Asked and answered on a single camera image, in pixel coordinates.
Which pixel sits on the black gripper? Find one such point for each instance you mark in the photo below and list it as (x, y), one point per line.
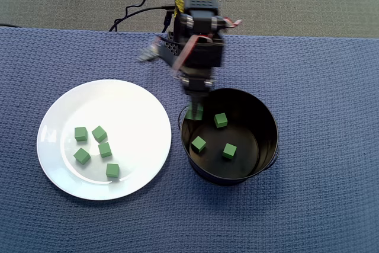
(198, 84)

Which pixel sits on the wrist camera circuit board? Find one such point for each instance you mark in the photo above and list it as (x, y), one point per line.
(148, 53)

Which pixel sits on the black metal bucket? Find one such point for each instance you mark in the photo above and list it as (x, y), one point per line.
(251, 110)

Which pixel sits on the green cube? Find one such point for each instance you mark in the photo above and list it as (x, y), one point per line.
(221, 120)
(105, 150)
(189, 115)
(112, 170)
(198, 144)
(81, 156)
(99, 134)
(229, 150)
(80, 134)

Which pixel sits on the blue woven table cloth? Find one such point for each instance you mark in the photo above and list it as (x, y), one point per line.
(296, 146)

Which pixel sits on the white round plate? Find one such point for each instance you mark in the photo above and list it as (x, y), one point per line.
(139, 152)

